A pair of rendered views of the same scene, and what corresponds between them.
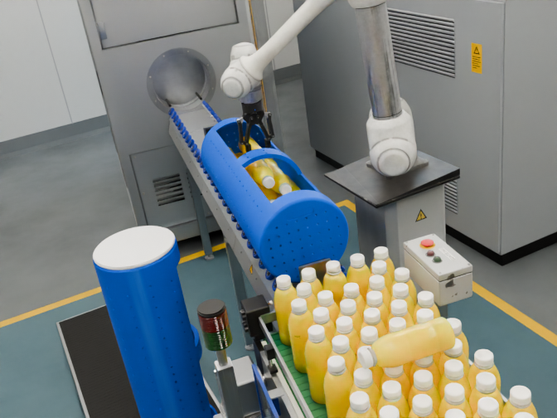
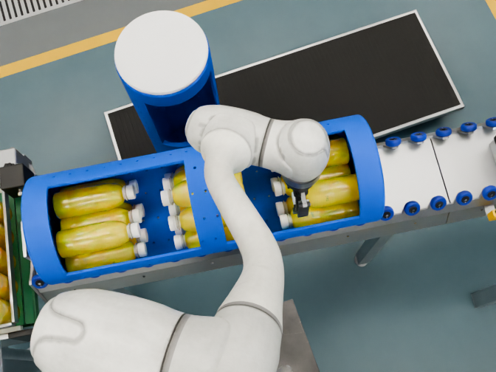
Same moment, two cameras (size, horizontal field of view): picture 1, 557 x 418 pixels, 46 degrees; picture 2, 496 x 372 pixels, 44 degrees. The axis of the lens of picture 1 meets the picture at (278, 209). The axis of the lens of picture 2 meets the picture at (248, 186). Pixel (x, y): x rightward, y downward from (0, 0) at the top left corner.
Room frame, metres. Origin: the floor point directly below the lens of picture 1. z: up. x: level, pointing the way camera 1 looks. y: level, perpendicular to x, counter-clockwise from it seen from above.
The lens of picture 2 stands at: (2.33, -0.40, 2.65)
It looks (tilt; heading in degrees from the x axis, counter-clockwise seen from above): 73 degrees down; 99
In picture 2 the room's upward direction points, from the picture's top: 6 degrees counter-clockwise
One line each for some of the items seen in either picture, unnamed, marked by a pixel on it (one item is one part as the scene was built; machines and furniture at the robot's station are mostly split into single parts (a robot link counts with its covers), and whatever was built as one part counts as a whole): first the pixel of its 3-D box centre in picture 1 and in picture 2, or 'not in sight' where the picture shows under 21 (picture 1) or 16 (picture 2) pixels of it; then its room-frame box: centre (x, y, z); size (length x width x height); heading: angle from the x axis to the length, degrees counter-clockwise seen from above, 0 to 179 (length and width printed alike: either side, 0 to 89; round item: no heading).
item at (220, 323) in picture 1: (213, 317); not in sight; (1.21, 0.18, 1.23); 0.06 x 0.06 x 0.04
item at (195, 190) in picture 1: (200, 214); not in sight; (3.62, 0.48, 0.31); 0.06 x 0.06 x 0.63; 14
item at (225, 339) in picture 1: (216, 333); not in sight; (1.21, 0.18, 1.18); 0.06 x 0.06 x 0.05
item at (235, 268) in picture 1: (240, 295); not in sight; (2.67, 0.24, 0.31); 0.06 x 0.06 x 0.63; 14
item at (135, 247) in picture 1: (134, 246); (161, 52); (1.97, 0.50, 1.03); 0.28 x 0.28 x 0.01
